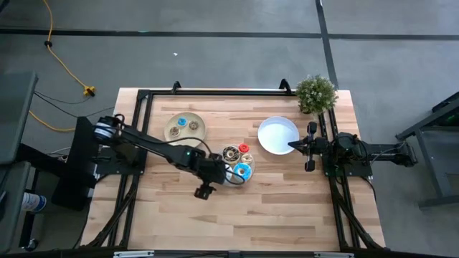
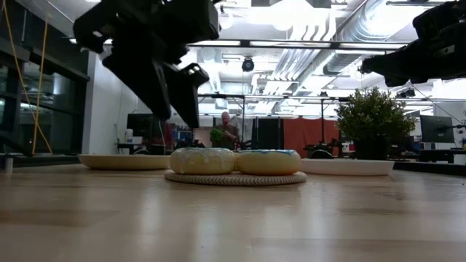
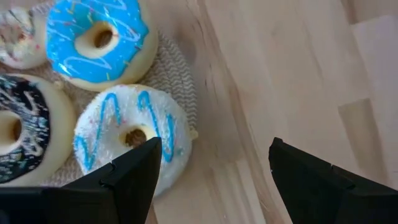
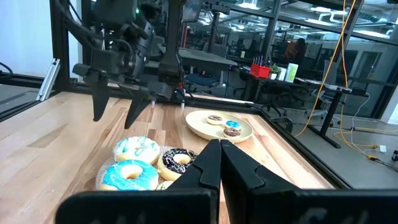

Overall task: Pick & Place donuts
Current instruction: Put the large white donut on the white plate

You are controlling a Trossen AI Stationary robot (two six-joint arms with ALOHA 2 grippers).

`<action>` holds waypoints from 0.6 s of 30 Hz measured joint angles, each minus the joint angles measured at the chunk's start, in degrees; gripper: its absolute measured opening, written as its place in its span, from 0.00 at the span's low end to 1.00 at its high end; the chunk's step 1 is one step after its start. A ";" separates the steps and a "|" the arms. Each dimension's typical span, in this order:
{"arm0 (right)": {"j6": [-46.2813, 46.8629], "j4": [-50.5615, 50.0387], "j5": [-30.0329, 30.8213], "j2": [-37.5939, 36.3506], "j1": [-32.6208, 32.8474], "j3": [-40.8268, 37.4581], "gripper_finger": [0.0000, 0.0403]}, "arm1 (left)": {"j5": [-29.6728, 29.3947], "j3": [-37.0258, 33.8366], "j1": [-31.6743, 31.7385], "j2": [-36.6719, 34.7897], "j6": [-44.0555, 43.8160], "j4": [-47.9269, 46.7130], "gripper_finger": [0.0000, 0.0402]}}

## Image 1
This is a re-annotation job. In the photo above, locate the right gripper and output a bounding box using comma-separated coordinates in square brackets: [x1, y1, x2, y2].
[288, 121, 329, 173]

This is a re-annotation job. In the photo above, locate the large chocolate sprinkled donut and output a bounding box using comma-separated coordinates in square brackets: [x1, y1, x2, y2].
[222, 144, 242, 165]

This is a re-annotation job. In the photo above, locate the large blue frosted donut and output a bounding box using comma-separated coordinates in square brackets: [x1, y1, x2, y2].
[232, 161, 253, 182]

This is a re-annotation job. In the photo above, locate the white round plate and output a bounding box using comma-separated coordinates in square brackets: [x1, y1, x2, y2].
[257, 115, 301, 156]

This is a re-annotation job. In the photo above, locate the beige round plate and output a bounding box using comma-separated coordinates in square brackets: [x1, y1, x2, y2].
[164, 111, 207, 148]

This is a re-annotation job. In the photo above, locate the potted green plant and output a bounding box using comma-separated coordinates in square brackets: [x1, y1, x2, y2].
[295, 74, 339, 115]

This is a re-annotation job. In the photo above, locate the black equipment stand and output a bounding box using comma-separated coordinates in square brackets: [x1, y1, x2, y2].
[51, 116, 102, 211]

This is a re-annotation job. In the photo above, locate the grey metal cart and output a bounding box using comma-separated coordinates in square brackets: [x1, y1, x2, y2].
[395, 91, 459, 209]

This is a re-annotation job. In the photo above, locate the white blue can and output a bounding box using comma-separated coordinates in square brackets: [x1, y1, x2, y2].
[20, 191, 48, 214]

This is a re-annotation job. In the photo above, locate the grey side table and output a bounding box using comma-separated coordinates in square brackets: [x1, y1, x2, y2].
[0, 70, 39, 166]
[0, 160, 32, 254]

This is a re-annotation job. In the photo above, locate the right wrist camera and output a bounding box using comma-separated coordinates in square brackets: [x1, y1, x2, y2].
[313, 138, 328, 154]

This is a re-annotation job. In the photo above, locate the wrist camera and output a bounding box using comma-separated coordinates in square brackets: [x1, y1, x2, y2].
[313, 138, 328, 154]
[214, 165, 228, 184]

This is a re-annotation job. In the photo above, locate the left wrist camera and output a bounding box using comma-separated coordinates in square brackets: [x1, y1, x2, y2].
[214, 165, 228, 184]

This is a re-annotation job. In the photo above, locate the round woven rope mat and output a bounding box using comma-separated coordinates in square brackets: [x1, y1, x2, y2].
[209, 143, 256, 186]

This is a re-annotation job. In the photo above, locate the black aluminium table frame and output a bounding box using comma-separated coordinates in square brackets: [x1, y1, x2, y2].
[80, 78, 387, 252]

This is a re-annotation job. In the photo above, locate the silver table bracket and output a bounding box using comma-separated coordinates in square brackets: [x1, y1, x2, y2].
[113, 250, 155, 258]
[313, 252, 355, 258]

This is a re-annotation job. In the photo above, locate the black floor cable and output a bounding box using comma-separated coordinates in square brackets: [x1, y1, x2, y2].
[34, 91, 115, 119]

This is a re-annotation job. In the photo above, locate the yellow extension cable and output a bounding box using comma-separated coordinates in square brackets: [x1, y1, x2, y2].
[28, 0, 97, 133]

